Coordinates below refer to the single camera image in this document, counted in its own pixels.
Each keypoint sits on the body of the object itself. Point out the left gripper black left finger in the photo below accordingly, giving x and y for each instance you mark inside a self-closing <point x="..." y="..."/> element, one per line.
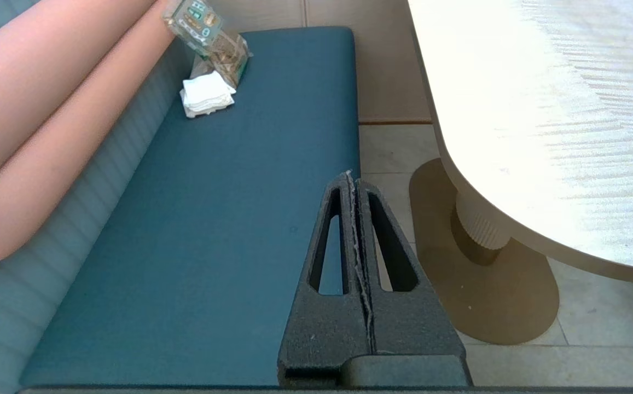
<point x="321" y="334"/>

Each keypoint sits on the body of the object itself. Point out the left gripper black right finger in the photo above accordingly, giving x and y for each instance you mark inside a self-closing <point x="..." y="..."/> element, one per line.
<point x="409" y="323"/>

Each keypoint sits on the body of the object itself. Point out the dark blue seat cushion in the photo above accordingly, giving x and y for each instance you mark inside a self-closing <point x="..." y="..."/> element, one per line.
<point x="212" y="219"/>

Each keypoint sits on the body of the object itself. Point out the white paper napkins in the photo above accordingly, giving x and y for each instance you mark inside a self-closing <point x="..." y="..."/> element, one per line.
<point x="207" y="96"/>

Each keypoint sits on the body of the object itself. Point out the grey ribbed sofa backrest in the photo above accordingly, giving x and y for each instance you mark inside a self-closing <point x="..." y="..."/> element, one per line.
<point x="32" y="306"/>

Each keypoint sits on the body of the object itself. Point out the pink bolster cushion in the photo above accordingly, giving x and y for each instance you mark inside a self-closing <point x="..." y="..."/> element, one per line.
<point x="48" y="175"/>
<point x="32" y="71"/>

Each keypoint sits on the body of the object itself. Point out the clear snack packet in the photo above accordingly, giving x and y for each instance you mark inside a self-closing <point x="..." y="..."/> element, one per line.
<point x="207" y="33"/>

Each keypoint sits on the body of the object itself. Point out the beige round table pedestal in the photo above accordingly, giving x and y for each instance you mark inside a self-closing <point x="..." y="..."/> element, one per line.
<point x="486" y="306"/>

